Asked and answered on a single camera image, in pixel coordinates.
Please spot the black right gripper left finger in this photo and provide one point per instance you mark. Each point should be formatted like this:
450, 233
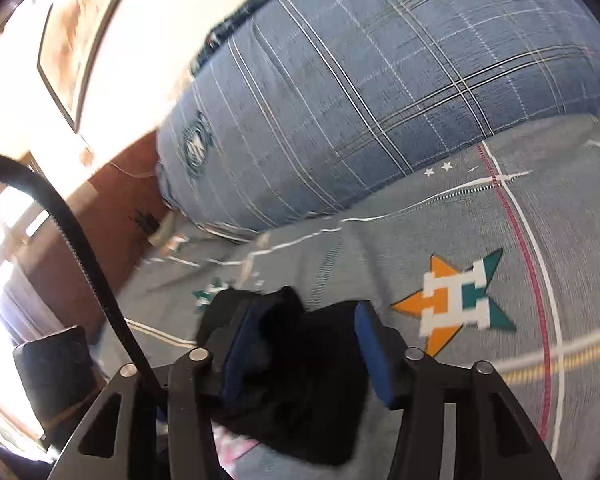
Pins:
157, 425

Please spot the blue plaid pillow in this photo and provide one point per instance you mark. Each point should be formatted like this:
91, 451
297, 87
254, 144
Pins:
312, 105

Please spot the framed wall picture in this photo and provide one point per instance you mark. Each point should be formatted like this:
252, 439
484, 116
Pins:
70, 41

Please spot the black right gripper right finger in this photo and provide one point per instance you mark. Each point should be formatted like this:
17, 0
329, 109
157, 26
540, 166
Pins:
494, 437

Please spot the grey patterned bed sheet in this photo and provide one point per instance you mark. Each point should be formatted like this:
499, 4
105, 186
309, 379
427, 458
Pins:
531, 193

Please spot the black pants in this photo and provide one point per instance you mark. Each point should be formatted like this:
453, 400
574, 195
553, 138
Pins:
308, 401

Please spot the brown wooden headboard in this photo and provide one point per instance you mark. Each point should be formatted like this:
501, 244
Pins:
47, 291

